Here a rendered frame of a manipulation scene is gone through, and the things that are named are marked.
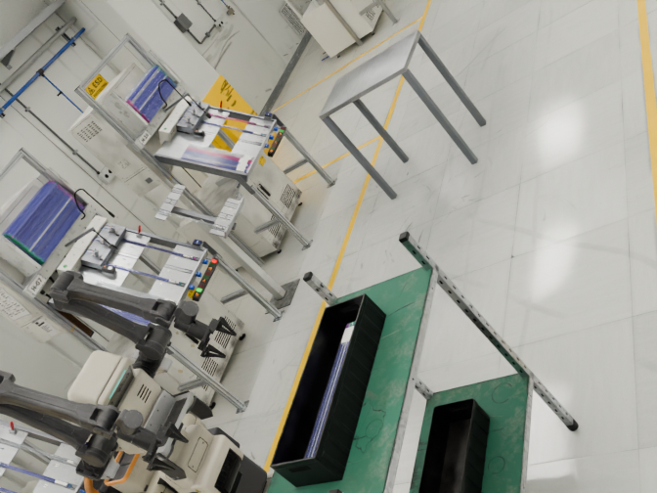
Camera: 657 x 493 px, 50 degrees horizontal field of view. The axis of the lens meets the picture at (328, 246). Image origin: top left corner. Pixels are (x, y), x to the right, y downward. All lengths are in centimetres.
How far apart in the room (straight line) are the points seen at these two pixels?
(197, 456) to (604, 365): 161
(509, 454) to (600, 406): 54
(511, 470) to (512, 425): 17
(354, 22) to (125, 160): 371
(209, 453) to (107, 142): 315
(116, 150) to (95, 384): 314
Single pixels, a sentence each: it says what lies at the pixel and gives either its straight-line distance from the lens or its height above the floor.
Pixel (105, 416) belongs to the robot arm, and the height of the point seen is 135.
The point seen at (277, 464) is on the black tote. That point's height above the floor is 106.
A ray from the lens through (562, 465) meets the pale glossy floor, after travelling 283.
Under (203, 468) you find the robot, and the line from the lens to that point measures 278.
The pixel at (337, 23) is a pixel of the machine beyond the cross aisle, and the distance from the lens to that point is 834.
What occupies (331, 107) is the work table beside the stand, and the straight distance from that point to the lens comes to 462.
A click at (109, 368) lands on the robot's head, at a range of 257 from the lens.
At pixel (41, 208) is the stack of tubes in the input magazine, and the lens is 458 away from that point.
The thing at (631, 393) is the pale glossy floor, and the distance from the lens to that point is 287.
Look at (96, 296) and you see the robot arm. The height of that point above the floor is 152.
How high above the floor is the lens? 215
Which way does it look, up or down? 25 degrees down
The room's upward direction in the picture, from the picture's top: 44 degrees counter-clockwise
